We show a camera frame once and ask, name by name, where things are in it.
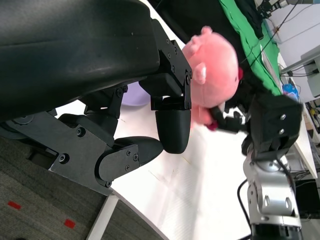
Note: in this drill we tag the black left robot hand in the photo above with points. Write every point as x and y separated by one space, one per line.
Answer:
75 62

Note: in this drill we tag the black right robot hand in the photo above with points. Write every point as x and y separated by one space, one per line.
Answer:
272 122

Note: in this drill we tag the pink pig plush doll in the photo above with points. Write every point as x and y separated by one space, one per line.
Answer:
215 70

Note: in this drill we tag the purple plate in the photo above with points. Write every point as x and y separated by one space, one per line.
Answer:
133 97

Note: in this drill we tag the blue packet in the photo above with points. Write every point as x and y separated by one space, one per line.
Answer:
290 90

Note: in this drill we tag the white grey box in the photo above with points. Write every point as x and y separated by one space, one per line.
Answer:
312 72

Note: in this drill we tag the green cloth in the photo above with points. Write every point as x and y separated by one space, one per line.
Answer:
252 50

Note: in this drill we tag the black cloth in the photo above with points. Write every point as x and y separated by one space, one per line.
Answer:
200 17

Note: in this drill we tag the white table leg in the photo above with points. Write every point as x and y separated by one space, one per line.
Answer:
101 220

